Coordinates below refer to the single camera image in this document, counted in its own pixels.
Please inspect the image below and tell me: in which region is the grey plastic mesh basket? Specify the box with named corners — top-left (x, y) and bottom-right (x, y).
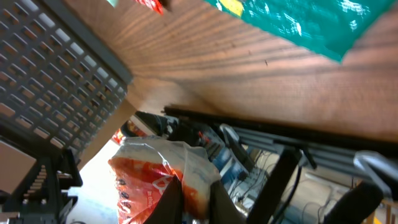
top-left (1, 0), bottom-right (132, 157)

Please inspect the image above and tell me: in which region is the red Nescafe coffee stick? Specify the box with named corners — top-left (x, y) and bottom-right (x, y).
top-left (136, 0), bottom-right (163, 15)

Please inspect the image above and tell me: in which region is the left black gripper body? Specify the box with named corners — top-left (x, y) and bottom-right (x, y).
top-left (1, 149), bottom-right (83, 224)

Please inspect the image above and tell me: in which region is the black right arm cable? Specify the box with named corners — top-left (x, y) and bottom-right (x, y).
top-left (270, 164), bottom-right (304, 224)

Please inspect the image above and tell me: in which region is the green 3M gloves package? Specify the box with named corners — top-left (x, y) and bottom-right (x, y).
top-left (206, 0), bottom-right (395, 62)

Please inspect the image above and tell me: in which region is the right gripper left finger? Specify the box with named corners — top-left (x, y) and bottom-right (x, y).
top-left (144, 177), bottom-right (184, 224)

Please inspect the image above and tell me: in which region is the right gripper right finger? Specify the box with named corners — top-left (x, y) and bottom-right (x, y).
top-left (209, 181), bottom-right (246, 224)

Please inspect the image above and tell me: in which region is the orange white snack packet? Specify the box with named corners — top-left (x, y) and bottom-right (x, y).
top-left (108, 136), bottom-right (221, 223)

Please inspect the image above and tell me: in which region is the mint green tissue pack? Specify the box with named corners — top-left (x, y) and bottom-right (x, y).
top-left (106, 0), bottom-right (119, 7)

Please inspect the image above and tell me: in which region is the black aluminium mounting rail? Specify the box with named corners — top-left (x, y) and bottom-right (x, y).
top-left (163, 106), bottom-right (398, 162)

